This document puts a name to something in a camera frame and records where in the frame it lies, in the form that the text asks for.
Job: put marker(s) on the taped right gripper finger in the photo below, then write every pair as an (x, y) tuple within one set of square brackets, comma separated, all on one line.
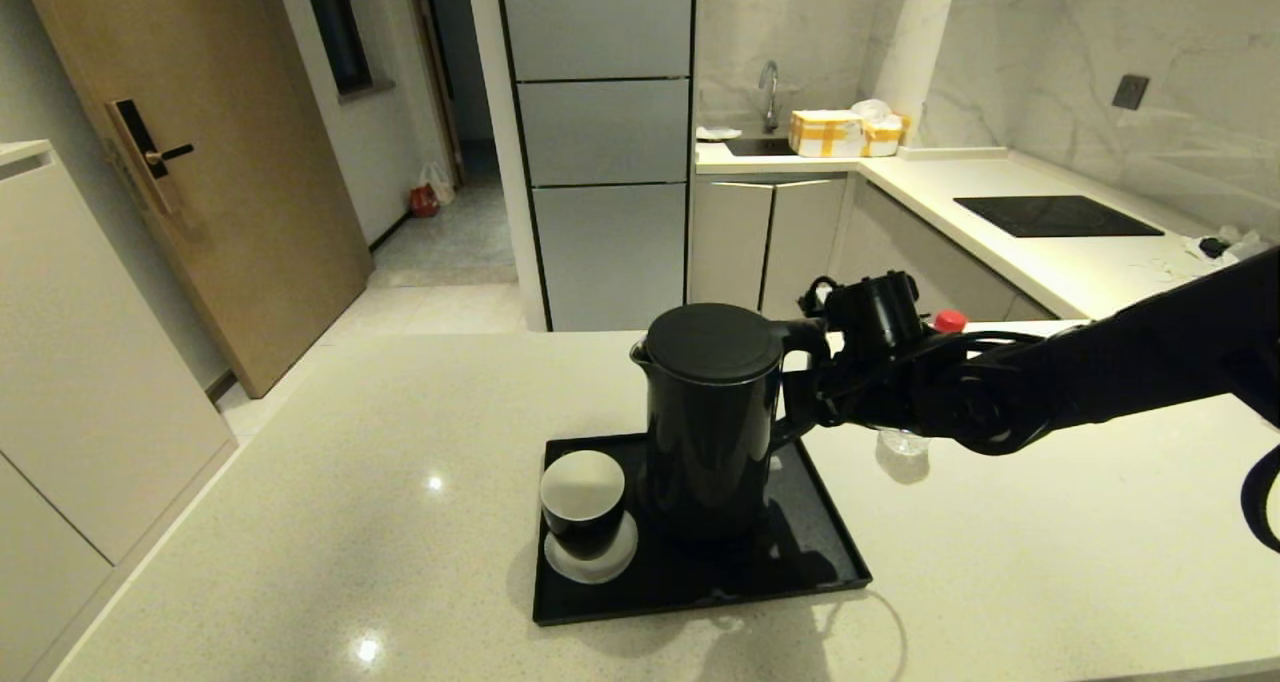
[(805, 402)]

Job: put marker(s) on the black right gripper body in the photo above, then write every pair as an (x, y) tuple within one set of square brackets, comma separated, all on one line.
[(880, 387)]

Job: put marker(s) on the clear water bottle red cap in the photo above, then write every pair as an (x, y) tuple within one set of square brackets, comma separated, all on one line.
[(950, 320)]

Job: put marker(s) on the black electric kettle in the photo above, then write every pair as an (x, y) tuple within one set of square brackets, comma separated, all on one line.
[(710, 432)]

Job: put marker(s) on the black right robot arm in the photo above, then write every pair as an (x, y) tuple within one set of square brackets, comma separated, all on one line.
[(1150, 362)]

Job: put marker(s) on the black cup white inside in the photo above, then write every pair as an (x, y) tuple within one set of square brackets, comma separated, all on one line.
[(580, 487)]

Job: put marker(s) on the beige drawer unit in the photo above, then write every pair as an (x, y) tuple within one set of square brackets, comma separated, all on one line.
[(960, 262)]

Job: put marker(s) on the beige cabinet door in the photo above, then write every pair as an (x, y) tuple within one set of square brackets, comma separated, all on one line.
[(805, 232), (730, 247)]

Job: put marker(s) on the black induction cooktop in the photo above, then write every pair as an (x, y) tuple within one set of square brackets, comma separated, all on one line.
[(1055, 216)]

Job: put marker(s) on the small yellow white box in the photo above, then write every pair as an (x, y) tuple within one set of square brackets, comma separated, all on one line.
[(882, 139)]

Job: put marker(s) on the white saucer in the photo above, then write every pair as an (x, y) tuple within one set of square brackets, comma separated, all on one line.
[(615, 562)]

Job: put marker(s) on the dark kitchen sink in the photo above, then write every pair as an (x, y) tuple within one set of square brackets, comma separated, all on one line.
[(758, 147)]

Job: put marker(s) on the crumpled white plastic bag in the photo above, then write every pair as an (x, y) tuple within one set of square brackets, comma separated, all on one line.
[(870, 109)]

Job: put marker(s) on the white cloth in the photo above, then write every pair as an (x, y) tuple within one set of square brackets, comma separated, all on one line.
[(715, 133)]

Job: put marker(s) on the black rectangular serving tray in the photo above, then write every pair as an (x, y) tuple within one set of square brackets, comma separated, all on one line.
[(600, 602)]

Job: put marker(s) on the chrome sink faucet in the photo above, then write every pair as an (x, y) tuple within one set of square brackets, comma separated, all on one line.
[(771, 110)]

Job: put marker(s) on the tall grey refrigerator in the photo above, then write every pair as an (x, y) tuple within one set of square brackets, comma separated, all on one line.
[(600, 162)]

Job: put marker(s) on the small black object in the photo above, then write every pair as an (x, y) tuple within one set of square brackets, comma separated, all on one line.
[(1214, 246)]

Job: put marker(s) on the clear plastic wrap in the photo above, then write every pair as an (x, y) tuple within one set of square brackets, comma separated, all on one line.
[(1255, 244)]

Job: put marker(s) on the red bag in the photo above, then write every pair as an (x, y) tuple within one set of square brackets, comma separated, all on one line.
[(424, 203)]

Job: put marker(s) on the brown wooden door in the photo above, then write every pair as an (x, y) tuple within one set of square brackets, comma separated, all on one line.
[(250, 162)]

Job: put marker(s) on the white low cabinet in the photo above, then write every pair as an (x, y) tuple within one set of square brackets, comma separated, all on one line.
[(80, 382)]

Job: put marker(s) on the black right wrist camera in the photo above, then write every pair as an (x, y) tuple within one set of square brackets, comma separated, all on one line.
[(880, 307)]

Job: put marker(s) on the grey wall socket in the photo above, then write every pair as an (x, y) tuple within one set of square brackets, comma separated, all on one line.
[(1131, 92)]

